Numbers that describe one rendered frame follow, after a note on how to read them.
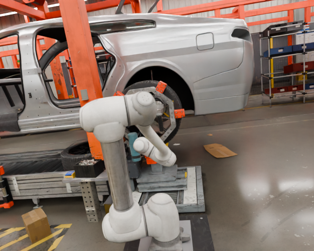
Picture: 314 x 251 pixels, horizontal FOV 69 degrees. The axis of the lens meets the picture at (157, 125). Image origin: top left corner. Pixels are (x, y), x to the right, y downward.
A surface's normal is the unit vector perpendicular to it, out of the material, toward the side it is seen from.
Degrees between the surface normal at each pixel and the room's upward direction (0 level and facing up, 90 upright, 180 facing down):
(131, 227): 95
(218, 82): 90
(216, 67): 90
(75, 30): 90
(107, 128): 105
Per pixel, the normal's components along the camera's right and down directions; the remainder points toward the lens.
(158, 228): 0.13, 0.22
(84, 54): -0.14, 0.24
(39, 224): 0.65, 0.08
